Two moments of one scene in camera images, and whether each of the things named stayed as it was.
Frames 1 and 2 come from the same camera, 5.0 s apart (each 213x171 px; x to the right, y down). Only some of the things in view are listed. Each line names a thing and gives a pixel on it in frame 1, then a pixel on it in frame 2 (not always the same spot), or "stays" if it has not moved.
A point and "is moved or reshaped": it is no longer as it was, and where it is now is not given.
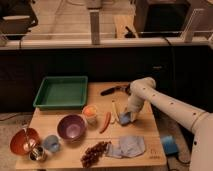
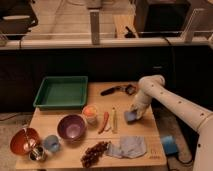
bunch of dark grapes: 92,154 stays
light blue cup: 51,143 stays
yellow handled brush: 114,118 is moved or reshaped
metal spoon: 27,143 stays
